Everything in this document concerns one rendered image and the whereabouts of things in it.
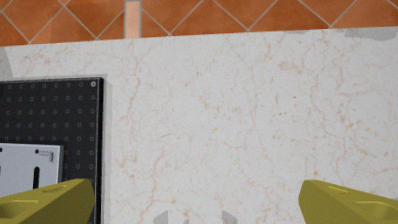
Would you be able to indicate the black perforated breadboard plate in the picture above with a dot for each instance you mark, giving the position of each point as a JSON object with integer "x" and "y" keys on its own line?
{"x": 66, "y": 112}

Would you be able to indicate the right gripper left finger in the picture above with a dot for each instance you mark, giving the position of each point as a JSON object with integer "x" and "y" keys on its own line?
{"x": 69, "y": 202}

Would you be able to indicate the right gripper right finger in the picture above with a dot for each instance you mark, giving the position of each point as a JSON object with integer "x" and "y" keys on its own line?
{"x": 326, "y": 203}

